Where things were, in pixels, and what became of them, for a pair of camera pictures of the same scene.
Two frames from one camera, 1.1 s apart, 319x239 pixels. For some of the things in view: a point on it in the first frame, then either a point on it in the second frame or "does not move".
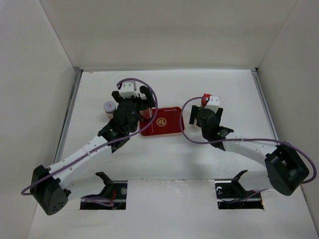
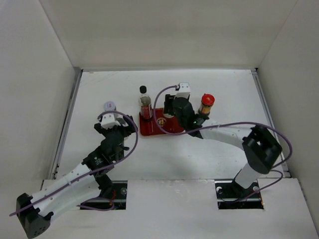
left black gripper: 148,94 → 127,130
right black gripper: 194,114 → 169,99
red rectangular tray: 168,122 does not move
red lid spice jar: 205,98 does not move
